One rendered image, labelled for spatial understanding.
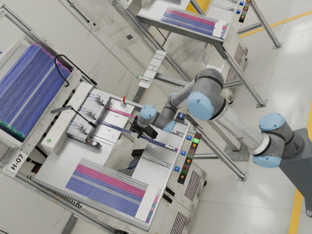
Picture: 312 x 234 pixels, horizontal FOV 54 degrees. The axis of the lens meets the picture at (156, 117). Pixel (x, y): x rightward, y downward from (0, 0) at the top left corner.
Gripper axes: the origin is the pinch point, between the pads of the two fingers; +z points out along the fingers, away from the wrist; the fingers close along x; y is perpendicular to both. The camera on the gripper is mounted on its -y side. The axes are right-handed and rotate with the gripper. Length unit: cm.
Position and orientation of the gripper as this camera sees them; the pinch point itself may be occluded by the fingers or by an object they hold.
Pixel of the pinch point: (139, 135)
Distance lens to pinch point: 187.4
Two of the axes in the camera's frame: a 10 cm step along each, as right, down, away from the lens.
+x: -3.8, 8.0, -4.7
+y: -8.9, -4.5, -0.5
